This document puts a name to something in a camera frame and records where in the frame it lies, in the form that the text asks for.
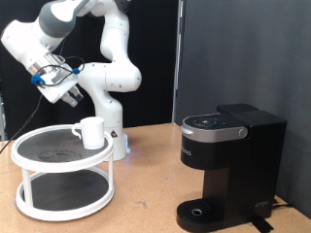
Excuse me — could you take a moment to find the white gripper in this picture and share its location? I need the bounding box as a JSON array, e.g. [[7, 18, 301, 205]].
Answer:
[[34, 62, 85, 109]]

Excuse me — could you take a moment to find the white ceramic mug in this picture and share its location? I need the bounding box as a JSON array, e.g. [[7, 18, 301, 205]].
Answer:
[[71, 116, 106, 150]]

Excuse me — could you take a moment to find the black Keurig coffee machine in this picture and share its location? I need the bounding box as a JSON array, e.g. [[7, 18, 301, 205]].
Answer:
[[175, 103, 288, 233]]

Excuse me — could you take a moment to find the black backdrop curtain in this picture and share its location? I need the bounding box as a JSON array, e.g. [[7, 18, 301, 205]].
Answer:
[[0, 0, 180, 142]]

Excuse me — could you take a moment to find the white two-tier turntable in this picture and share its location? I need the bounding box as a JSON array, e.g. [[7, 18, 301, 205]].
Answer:
[[10, 124, 116, 222]]

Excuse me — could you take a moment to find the grey metal vertical pole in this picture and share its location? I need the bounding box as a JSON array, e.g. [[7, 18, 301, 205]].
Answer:
[[171, 0, 186, 124]]

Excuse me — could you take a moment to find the grey backdrop fabric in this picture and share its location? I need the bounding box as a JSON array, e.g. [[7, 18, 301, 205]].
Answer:
[[175, 0, 311, 219]]

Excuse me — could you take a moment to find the black tape strip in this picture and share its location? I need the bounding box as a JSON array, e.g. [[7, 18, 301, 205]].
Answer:
[[248, 217, 275, 233]]

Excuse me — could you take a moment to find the blue cable clip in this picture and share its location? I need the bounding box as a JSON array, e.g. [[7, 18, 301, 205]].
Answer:
[[30, 74, 47, 87]]

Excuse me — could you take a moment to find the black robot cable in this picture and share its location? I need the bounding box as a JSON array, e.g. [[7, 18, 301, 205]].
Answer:
[[0, 37, 86, 153]]

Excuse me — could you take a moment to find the black power cord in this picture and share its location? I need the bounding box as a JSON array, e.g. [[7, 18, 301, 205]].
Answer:
[[271, 197, 294, 209]]

